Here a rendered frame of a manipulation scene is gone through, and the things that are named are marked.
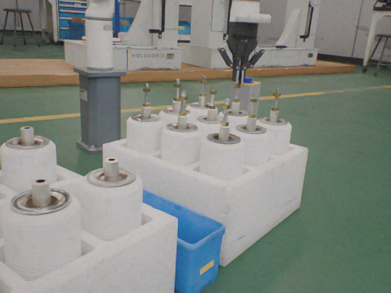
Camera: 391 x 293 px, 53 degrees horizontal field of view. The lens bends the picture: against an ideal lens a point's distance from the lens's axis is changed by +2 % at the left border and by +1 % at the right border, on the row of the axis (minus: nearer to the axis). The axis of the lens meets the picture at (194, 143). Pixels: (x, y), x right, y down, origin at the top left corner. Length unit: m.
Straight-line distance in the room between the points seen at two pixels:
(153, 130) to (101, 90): 0.52
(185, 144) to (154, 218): 0.28
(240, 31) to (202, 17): 2.72
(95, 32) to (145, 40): 1.99
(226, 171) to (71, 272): 0.41
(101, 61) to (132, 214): 0.91
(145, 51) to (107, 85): 1.81
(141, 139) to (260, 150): 0.29
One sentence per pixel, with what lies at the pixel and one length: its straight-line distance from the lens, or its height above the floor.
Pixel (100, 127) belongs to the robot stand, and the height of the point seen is 0.10.
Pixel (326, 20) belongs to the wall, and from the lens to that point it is 6.85.
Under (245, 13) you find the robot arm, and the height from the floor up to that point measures 0.52.
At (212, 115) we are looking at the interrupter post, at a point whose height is 0.26.
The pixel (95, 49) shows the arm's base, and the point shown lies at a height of 0.37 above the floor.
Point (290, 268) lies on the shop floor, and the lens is 0.90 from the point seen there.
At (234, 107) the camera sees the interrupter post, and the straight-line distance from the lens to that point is 1.09.
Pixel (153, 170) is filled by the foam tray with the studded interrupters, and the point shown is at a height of 0.16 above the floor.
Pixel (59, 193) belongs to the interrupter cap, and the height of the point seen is 0.25.
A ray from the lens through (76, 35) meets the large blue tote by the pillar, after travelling 5.70.
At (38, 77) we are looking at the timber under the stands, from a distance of 2.88.
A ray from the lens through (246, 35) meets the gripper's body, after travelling 1.05.
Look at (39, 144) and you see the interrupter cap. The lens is 0.79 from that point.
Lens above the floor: 0.49
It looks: 17 degrees down
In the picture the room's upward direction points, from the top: 4 degrees clockwise
